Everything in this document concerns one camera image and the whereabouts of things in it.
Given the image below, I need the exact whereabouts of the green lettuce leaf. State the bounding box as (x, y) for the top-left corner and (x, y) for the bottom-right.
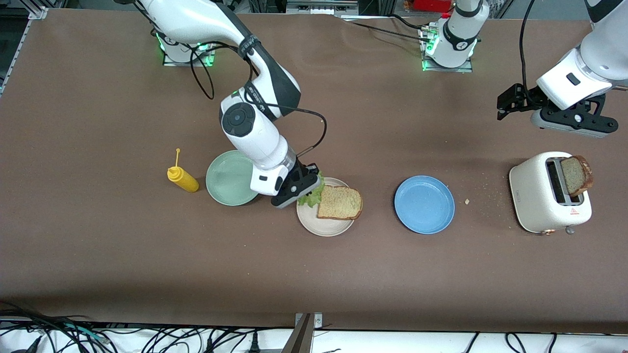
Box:
(298, 173), (325, 208)

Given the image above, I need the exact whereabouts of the brown bread slice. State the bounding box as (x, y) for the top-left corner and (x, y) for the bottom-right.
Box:
(560, 155), (594, 198)
(316, 184), (364, 221)

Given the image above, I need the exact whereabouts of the yellow mustard squeeze bottle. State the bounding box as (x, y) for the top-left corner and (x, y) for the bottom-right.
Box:
(167, 149), (200, 193)

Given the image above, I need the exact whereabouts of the beige plate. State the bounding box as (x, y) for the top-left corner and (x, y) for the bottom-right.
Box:
(296, 177), (358, 237)

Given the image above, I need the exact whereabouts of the pale green plate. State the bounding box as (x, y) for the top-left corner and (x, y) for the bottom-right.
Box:
(206, 150), (261, 206)

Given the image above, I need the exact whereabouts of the blue plate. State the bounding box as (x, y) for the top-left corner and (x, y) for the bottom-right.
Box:
(394, 176), (455, 235)

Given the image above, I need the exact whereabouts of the white two-slot toaster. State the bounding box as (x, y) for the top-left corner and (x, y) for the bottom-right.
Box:
(509, 151), (593, 236)

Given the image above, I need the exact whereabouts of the brown table cover sheet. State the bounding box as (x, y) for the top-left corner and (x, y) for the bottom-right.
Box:
(0, 9), (628, 335)

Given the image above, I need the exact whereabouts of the red box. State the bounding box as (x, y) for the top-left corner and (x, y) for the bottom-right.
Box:
(411, 0), (454, 13)

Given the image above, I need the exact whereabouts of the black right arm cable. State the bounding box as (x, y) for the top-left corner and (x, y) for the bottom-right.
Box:
(189, 42), (328, 158)

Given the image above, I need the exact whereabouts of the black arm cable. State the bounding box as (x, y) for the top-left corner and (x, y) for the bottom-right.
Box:
(189, 42), (328, 158)
(520, 0), (536, 99)

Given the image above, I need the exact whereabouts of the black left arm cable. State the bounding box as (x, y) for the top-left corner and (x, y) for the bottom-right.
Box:
(520, 0), (536, 99)

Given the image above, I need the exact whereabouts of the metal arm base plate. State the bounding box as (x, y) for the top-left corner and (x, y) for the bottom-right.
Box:
(162, 43), (216, 67)
(421, 27), (474, 73)

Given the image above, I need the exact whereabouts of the metal table frame bracket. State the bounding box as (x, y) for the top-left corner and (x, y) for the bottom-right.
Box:
(282, 312), (323, 353)

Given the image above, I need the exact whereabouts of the teal cable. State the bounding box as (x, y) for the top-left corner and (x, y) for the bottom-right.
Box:
(61, 323), (106, 344)

